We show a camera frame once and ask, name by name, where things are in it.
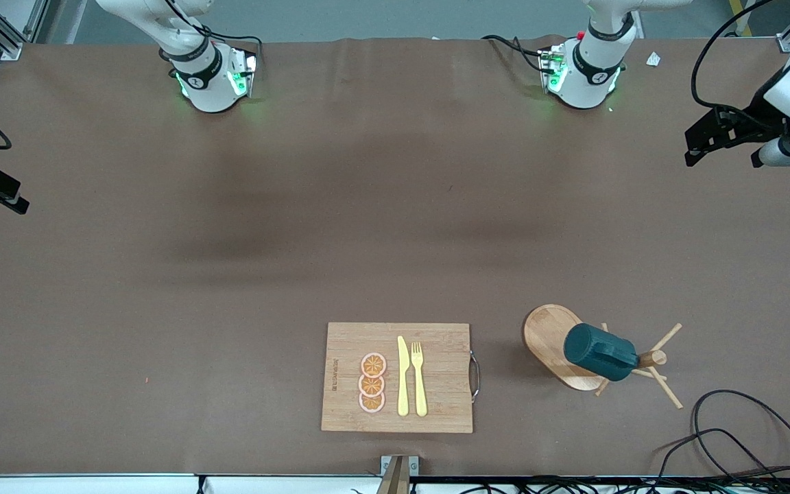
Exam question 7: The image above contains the dark green HOME cup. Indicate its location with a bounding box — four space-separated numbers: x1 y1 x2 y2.
564 322 640 382

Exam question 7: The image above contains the wooden cup rack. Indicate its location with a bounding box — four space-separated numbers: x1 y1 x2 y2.
523 304 684 410

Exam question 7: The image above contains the bamboo cutting board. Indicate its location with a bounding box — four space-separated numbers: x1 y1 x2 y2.
321 322 481 434

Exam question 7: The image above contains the yellow plastic fork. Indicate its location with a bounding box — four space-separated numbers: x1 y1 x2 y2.
411 342 429 418

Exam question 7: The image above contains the yellow plastic knife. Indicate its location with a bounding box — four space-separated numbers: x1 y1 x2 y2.
397 336 411 417

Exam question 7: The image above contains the black left arm base cable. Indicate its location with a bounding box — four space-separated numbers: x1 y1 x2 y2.
481 34 548 73

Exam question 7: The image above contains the black looped cable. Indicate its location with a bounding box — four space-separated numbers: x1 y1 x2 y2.
692 389 790 481
656 428 783 482

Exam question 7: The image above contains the white table edge rail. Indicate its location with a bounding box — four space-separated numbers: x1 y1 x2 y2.
0 473 790 494

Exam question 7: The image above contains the metal table bracket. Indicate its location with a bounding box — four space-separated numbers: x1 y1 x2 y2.
376 454 420 494

